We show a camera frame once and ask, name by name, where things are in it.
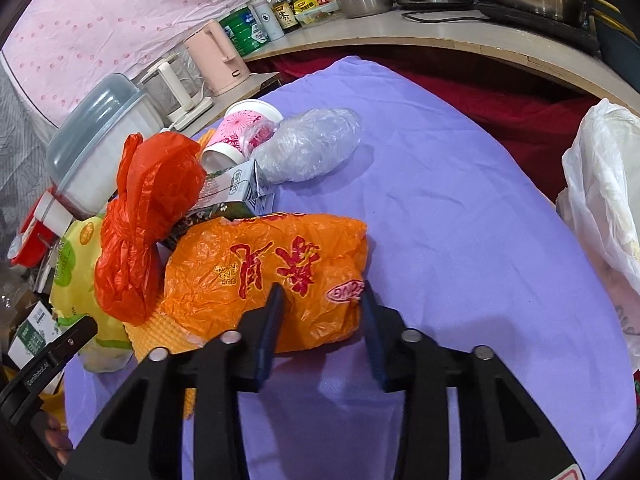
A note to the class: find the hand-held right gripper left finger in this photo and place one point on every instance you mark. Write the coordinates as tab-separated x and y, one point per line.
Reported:
272	325

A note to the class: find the dark sauce bottle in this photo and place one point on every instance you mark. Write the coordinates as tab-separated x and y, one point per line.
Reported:
285	15

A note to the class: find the black induction cooker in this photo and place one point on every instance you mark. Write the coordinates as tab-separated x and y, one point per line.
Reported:
540	22

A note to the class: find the green tin can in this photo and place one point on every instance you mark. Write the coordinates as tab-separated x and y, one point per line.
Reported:
240	30

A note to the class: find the red plastic container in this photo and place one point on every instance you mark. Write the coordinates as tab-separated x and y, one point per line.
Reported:
30	250

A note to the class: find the dark red cloth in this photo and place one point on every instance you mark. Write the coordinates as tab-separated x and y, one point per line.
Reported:
500	110

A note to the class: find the grey patterned cloth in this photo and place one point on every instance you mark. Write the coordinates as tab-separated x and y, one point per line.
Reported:
20	150

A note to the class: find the orange printed plastic bag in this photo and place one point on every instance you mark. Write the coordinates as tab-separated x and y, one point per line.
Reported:
250	270

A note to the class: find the green and white cardboard box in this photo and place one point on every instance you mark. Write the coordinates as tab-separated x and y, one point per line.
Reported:
32	332

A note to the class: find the red-orange plastic bag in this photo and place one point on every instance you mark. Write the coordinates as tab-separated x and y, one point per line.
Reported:
145	200

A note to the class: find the light wooden counter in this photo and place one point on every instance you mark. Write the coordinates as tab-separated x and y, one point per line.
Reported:
375	35

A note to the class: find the green paper box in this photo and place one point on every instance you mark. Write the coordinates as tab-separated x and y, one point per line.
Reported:
225	187

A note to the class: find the person's left hand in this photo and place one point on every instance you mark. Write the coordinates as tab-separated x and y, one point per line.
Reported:
57	440

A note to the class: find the white tub with grey lid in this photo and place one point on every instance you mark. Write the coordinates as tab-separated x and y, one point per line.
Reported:
100	125

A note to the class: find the yellow-green snack bag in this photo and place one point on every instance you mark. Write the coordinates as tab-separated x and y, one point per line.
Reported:
75	270

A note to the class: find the white plastic bag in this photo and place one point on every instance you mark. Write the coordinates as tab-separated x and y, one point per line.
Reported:
600	185

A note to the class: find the pink dotted cloth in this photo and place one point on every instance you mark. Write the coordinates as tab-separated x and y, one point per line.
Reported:
125	10

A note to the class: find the yellow seasoning box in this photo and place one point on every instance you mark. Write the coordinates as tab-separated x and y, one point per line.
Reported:
305	4

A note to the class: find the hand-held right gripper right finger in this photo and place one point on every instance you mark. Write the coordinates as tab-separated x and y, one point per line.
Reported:
372	335

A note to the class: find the pink and white paper cup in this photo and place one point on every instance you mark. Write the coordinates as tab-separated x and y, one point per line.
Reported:
240	130

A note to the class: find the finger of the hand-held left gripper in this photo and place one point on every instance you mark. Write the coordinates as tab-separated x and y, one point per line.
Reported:
75	335

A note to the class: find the crumpled clear plastic bag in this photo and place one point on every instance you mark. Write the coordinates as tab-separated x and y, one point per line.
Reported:
305	145

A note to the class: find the purple cloth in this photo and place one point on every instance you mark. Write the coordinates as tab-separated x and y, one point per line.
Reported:
450	235

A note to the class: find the pink electric kettle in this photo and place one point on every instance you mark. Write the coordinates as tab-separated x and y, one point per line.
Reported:
215	55

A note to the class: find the yellow foam net sleeve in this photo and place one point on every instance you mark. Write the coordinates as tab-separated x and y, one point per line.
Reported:
155	332

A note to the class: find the clear food container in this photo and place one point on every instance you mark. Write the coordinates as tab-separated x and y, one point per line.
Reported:
320	16

